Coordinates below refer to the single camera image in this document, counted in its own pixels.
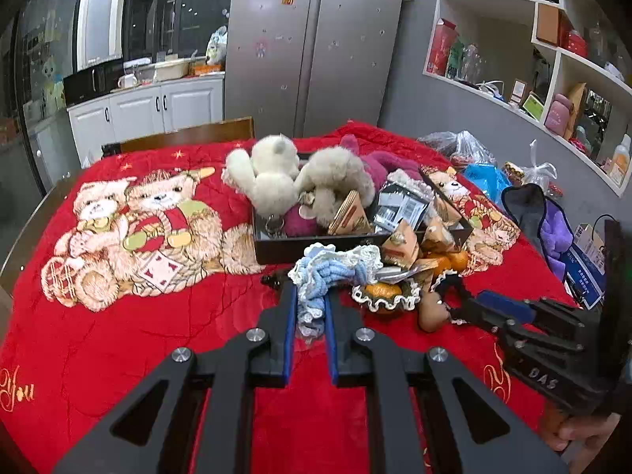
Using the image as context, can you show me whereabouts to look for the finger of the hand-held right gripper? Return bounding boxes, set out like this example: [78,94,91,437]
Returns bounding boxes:
[447,301,514,339]
[476,290,536,317]

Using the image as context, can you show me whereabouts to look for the red gift box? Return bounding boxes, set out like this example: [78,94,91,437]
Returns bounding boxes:
[427,19,457,77]

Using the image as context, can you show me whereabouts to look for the lace trim scrunchie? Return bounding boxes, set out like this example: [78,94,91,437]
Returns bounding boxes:
[352,276,421,313]

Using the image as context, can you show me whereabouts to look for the brown paper bag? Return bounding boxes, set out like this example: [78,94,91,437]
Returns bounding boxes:
[565,83,587,139]

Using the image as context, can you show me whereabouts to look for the tangerine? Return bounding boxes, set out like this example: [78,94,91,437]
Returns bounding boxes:
[419,252,470,275]
[363,281,403,302]

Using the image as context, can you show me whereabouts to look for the brown cardboard box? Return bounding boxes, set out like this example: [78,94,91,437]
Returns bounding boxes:
[536,4,561,46]

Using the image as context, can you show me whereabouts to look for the red bear-print blanket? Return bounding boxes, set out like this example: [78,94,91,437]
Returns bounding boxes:
[0,123,578,474]

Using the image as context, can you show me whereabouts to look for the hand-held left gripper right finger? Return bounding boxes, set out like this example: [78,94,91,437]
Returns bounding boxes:
[323,291,568,474]

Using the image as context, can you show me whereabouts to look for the brown oval object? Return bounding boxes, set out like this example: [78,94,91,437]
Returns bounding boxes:
[417,291,450,333]

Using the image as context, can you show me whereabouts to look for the white kitchen base cabinet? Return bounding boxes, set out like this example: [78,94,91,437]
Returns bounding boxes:
[66,76,225,169]

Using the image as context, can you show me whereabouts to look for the dark grey cloth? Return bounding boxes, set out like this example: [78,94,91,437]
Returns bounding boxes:
[501,184,551,262]

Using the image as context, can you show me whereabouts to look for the gold-edged brown snack packet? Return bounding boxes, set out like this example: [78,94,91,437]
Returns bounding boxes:
[328,190,371,235]

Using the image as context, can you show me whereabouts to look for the silver double-door refrigerator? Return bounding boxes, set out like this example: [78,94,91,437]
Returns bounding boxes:
[224,0,406,139]

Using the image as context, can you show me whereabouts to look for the magenta plush rabbit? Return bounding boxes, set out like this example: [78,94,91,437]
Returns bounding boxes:
[284,133,425,238]

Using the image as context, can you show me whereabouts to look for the plastic bag on counter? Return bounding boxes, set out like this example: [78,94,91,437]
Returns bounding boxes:
[206,27,228,66]

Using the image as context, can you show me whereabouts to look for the black microwave oven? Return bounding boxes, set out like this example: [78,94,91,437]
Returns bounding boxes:
[63,59,124,107]

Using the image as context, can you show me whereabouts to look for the beige curly plush bear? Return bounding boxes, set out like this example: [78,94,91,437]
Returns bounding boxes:
[296,144,376,228]

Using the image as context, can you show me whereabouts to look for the clear plastic bag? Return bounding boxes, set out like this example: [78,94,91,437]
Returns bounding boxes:
[523,141,559,188]

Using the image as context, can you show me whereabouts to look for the glass sliding door with stickers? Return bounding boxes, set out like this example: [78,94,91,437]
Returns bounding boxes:
[0,0,85,198]

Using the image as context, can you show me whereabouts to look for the purple towel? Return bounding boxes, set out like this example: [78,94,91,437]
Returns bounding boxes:
[538,205,576,282]

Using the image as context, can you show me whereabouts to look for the white wall shelf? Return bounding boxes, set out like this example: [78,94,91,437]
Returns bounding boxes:
[422,0,632,198]

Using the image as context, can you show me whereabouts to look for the blue white crochet scrunchie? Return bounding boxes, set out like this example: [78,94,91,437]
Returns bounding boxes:
[288,244,383,341]

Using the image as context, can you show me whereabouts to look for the white bottle orange label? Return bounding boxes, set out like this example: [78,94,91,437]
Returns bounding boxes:
[609,133,632,183]

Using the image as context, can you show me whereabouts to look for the black packet in clear plastic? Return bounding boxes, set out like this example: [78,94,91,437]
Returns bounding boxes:
[372,180,435,233]

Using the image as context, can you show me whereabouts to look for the black shallow box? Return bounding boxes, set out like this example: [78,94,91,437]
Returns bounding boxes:
[252,153,475,265]

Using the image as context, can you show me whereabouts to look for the green packet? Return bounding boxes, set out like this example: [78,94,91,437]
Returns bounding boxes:
[447,39,466,80]

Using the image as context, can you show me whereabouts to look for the clear plastic bags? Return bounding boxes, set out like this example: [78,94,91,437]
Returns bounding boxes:
[417,131,497,169]

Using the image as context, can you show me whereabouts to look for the blue white carton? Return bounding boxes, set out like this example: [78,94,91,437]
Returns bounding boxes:
[563,222,606,307]

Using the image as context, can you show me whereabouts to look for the pink pouch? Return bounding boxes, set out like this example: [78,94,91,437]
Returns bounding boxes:
[544,94,574,136]

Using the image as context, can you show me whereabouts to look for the cream plastic basin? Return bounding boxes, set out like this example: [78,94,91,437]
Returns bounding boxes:
[153,62,191,81]

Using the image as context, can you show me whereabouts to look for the red tin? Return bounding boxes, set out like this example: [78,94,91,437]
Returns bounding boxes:
[563,30,589,57]

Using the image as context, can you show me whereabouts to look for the blue plastic bag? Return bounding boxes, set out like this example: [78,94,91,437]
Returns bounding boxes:
[464,163,509,203]

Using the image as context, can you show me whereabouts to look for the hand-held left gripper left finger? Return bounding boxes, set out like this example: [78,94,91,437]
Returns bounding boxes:
[52,267,299,474]

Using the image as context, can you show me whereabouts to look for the white plush bear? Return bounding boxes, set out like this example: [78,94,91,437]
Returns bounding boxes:
[221,133,301,218]

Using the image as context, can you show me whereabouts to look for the person's right hand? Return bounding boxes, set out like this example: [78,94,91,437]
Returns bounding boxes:
[539,402,629,454]

